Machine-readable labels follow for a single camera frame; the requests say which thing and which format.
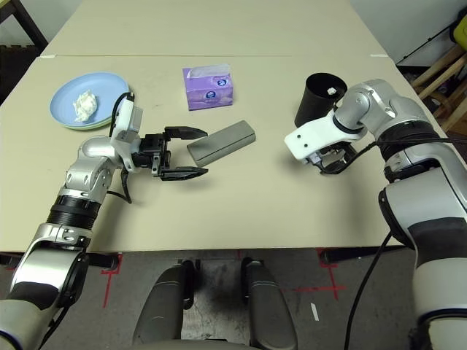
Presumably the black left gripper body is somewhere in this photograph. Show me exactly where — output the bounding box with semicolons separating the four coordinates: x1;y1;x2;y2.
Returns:
131;133;171;179

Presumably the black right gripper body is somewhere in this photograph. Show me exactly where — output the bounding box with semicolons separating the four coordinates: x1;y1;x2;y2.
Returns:
309;144;355;175

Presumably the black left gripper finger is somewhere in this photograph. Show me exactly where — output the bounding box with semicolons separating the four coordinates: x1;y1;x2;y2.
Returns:
159;166;209;182
163;125;209;141

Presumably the grey glasses case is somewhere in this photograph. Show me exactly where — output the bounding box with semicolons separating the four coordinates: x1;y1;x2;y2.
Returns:
186;120;256;166

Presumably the pale blue plastic plate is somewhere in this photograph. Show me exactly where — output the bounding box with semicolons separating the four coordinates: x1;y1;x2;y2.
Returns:
50;71;129;128

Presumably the white tissue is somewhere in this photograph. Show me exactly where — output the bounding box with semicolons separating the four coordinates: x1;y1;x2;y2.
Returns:
72;90;99;123

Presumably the purple tissue pack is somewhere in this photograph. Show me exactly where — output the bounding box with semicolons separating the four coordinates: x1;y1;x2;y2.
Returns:
181;64;234;112

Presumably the black plastic cup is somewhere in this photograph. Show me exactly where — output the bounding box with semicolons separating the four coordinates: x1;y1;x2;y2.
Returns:
294;72;348;127

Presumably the pale green plastic plate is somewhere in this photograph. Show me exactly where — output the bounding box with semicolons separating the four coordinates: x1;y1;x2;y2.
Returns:
61;87;131;132

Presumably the red floor tape cross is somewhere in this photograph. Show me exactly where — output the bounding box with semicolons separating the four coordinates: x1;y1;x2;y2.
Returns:
291;247;347;300

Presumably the grey robot left leg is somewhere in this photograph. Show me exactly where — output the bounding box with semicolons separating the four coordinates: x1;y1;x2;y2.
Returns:
131;260;194;346

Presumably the grey robot leg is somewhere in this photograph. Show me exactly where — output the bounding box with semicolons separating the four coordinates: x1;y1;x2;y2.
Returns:
131;260;194;346
242;257;298;350

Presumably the red floor tape corner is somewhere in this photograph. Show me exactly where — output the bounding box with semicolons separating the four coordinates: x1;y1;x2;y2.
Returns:
99;251;123;309

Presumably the thin black rod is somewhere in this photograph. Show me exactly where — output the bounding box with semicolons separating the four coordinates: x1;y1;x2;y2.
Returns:
395;25;455;66

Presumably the grey robot right leg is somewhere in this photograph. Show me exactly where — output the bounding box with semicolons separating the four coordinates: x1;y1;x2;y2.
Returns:
242;257;298;350

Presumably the light grey robot pelvis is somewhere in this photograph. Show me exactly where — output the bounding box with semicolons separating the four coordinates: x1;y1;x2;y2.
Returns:
138;338;252;350

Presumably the black framed side table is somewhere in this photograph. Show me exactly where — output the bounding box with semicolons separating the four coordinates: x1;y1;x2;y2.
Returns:
0;0;48;52

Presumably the yellow green container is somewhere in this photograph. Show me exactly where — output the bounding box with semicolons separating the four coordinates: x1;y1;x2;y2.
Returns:
450;16;467;47

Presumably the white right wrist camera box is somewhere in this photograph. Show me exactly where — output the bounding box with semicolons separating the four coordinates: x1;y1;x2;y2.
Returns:
284;111;368;161

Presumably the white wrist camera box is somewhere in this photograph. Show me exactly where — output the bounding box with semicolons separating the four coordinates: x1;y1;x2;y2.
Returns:
284;111;368;161
109;94;144;172

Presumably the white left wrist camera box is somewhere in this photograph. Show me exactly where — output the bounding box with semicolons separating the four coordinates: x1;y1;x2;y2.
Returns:
109;94;144;172

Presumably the black left wrist camera cable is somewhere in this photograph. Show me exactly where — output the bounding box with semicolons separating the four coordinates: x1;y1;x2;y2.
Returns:
108;93;136;205

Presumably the light wooden frame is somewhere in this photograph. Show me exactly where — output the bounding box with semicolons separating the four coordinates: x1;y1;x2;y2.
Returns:
410;45;467;134

